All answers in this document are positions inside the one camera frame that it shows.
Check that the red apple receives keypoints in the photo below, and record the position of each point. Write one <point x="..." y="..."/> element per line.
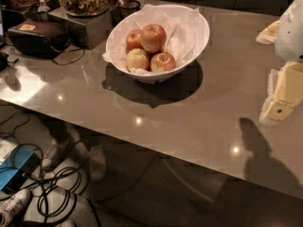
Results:
<point x="162" y="62"/>
<point x="133" y="39"/>
<point x="153" y="38"/>

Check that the grey box stand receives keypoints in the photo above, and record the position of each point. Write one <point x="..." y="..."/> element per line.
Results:
<point x="87" y="32"/>

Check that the white paper liner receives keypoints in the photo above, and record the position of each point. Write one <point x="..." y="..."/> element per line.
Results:
<point x="184" y="32"/>

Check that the blue box on floor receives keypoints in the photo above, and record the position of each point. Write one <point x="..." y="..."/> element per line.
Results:
<point x="14" y="169"/>

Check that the black cup with scoop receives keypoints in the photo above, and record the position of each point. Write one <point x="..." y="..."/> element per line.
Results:
<point x="40" y="12"/>

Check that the front left yellow-red apple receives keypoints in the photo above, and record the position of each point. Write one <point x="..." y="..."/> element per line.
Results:
<point x="138" y="58"/>

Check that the white bowl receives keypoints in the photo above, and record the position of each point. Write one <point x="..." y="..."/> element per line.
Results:
<point x="192" y="48"/>

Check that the black cup with spoon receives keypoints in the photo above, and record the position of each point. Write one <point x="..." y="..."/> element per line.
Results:
<point x="126" y="8"/>

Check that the white sneaker lower left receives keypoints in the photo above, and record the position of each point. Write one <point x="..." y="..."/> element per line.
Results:
<point x="14" y="206"/>

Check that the white sneaker under table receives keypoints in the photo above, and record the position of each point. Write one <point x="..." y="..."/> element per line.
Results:
<point x="54" y="155"/>

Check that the black device with label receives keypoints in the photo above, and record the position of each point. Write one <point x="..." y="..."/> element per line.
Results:
<point x="44" y="40"/>

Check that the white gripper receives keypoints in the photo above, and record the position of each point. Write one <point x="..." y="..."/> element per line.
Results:
<point x="290" y="35"/>

